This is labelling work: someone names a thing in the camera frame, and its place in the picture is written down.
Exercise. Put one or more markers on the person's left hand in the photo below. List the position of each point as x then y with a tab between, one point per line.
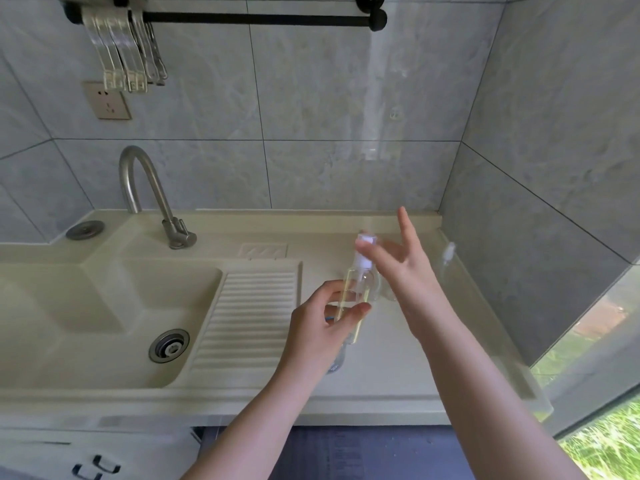
310	339

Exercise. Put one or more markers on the person's right hand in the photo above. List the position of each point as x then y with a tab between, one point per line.
412	284

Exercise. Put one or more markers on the clear hand sanitizer pump bottle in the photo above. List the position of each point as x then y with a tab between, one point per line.
337	359

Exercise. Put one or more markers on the person's left forearm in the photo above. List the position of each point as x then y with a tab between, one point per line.
250	434

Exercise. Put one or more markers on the person's right forearm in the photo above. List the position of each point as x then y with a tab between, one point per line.
475	404

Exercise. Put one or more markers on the grey washing machine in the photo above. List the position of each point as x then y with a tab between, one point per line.
360	454

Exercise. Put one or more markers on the steel sink drain strainer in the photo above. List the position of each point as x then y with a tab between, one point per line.
169	346

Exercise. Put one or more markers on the curved steel faucet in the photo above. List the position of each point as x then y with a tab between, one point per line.
155	194

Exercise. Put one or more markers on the cream sink with washboard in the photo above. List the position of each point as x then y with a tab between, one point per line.
75	319

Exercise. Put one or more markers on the glass window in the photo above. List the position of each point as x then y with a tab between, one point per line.
600	434

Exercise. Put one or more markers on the round steel hole cover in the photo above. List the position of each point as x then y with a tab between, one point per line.
85	230

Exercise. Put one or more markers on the white cabinet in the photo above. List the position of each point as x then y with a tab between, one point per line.
40	454

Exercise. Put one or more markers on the beige wall socket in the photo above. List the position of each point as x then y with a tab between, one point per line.
107	104

